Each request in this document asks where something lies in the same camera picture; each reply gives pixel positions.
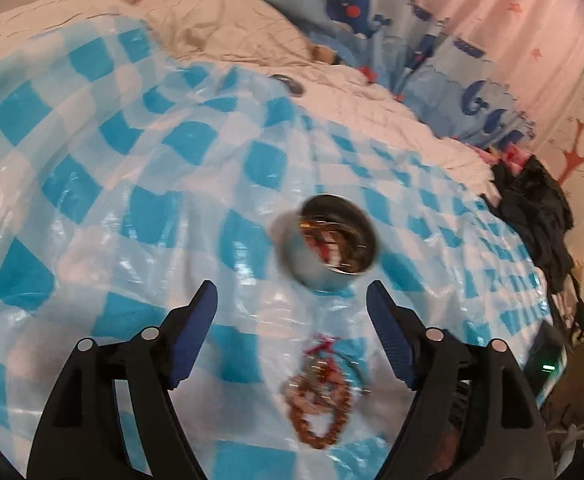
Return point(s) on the white grid pillow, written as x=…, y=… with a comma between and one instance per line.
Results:
x=222, y=20

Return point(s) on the round metal tin lid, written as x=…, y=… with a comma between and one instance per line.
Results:
x=288, y=84

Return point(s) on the white grid quilt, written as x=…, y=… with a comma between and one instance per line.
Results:
x=372, y=110

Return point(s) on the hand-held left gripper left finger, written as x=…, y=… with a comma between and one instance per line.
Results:
x=192, y=342

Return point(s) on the pink cloth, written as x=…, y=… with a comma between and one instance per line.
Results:
x=512, y=155

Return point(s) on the blue white checkered plastic sheet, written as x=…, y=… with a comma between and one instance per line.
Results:
x=122, y=185

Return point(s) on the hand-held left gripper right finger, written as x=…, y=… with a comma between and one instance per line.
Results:
x=392, y=342

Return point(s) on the whale print curtain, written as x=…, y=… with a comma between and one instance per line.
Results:
x=497, y=10

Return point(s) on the dark device with green light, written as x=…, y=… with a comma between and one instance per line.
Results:
x=547, y=367

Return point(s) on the round metal tin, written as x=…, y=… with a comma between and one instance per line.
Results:
x=297, y=262

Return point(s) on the pile of dark clothes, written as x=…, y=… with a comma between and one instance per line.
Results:
x=537, y=210

